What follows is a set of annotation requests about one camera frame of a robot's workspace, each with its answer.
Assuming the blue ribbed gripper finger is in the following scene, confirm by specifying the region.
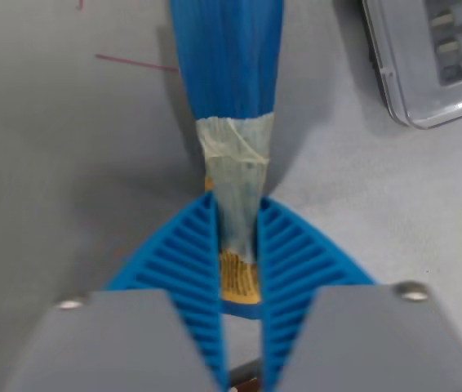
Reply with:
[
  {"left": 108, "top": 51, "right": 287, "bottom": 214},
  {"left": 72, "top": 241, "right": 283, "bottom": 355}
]
[
  {"left": 9, "top": 192, "right": 231, "bottom": 392},
  {"left": 256, "top": 197, "right": 462, "bottom": 392}
]

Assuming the blue and yellow snack bag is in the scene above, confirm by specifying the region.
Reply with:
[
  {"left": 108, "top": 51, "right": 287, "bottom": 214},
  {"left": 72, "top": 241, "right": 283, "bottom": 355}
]
[{"left": 169, "top": 0, "right": 287, "bottom": 322}]

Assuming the grey clear plastic case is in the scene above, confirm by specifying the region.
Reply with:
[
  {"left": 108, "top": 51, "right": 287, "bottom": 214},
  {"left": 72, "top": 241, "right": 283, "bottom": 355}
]
[{"left": 359, "top": 0, "right": 462, "bottom": 130}]

